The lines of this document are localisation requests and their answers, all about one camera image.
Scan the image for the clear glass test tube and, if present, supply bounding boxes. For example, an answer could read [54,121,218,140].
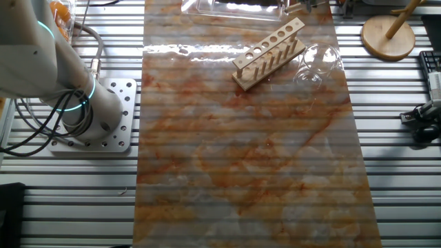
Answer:
[284,2,306,14]

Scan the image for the wooden test tube rack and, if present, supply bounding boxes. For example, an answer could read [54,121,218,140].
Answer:
[232,17,307,92]

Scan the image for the clear glass beaker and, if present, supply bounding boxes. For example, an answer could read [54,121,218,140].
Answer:
[292,43,345,91]

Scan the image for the wooden mug tree stand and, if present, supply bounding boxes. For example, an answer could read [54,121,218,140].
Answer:
[360,0,428,62]

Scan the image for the clear plastic tray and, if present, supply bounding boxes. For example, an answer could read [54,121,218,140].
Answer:
[181,0,289,21]

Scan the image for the black keyboard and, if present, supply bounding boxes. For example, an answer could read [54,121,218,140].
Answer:
[418,50,441,75]

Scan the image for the orange marble pattern mat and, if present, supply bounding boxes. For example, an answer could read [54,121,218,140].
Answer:
[132,0,382,248]

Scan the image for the black fabric bag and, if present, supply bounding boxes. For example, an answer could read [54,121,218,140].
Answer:
[0,182,27,248]

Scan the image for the black camera clamp mount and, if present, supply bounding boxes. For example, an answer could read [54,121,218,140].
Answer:
[399,99,441,143]

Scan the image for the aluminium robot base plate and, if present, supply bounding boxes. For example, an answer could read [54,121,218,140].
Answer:
[46,78,138,154]

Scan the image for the grey hose with metal connector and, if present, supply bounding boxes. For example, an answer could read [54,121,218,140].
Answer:
[74,21,104,81]

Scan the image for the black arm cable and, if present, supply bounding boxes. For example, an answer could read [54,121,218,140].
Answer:
[0,89,94,158]

